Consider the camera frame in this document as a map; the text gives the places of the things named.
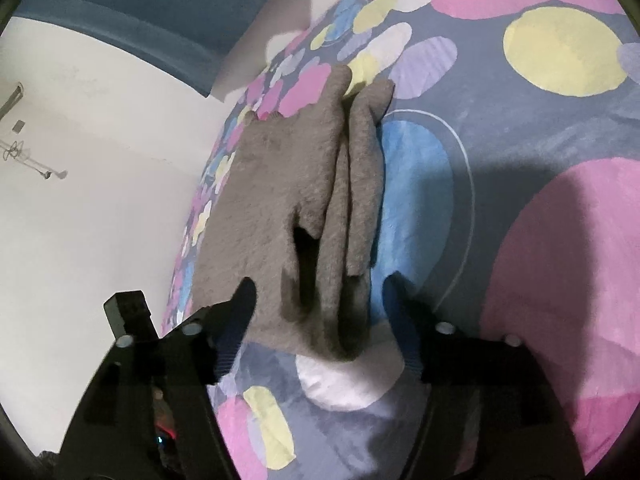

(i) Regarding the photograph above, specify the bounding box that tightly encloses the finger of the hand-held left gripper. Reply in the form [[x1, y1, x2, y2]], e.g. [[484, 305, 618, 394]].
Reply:
[[103, 289, 157, 346]]

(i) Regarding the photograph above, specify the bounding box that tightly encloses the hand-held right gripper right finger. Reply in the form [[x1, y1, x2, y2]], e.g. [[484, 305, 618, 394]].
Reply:
[[382, 272, 587, 480]]

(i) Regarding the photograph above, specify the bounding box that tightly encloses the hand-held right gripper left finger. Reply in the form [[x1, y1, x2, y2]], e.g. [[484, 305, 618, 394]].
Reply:
[[57, 277, 259, 480]]

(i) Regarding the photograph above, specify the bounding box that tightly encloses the brown fleece garment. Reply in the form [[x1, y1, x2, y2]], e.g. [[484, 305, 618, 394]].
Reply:
[[191, 64, 396, 365]]

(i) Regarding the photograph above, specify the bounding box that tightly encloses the colourful dotted blanket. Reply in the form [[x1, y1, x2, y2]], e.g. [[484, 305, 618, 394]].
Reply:
[[160, 0, 640, 480]]

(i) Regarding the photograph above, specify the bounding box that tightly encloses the grey wall conduit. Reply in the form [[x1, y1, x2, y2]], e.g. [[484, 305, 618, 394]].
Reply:
[[0, 81, 25, 117]]

